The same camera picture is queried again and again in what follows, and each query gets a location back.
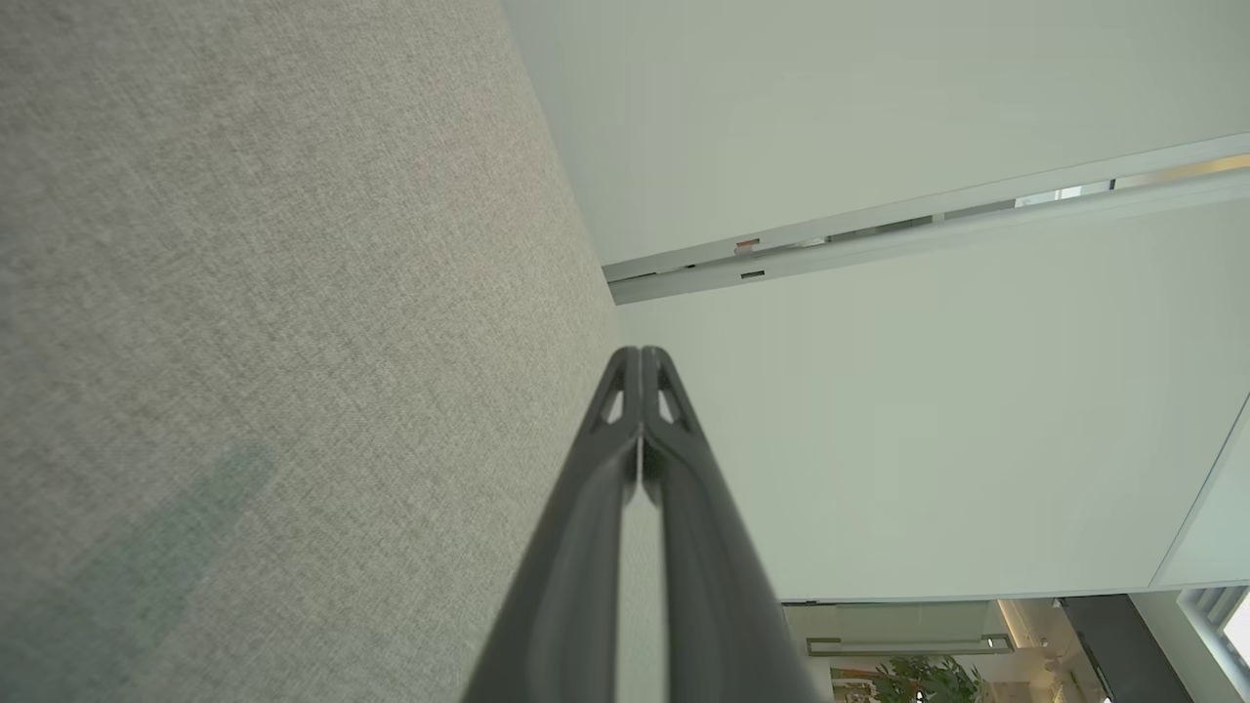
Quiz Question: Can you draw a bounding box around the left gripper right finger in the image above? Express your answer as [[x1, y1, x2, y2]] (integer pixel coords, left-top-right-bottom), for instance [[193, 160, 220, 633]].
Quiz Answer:
[[642, 346, 823, 703]]

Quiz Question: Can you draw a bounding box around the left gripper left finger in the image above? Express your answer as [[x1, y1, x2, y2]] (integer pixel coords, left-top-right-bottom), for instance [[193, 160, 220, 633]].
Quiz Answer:
[[461, 347, 644, 703]]

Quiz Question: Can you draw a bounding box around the green potted plant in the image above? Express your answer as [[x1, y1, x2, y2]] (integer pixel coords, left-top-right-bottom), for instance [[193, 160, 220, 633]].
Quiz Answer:
[[872, 654, 989, 703]]

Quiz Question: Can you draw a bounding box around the white slatted vent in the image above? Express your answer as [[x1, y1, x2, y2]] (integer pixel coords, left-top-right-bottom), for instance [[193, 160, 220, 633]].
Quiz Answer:
[[1177, 586, 1250, 675]]

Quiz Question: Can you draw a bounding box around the metal handle rail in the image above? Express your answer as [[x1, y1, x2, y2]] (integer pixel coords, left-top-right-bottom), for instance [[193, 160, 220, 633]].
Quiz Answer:
[[806, 633, 1017, 658]]

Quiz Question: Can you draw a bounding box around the grey vertical partition frame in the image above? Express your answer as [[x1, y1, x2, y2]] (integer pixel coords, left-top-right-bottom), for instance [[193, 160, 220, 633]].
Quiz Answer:
[[601, 130, 1250, 307]]

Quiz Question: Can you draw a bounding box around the black wall panel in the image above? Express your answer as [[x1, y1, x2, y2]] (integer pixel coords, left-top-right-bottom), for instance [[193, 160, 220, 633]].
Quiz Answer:
[[1060, 594, 1194, 703]]

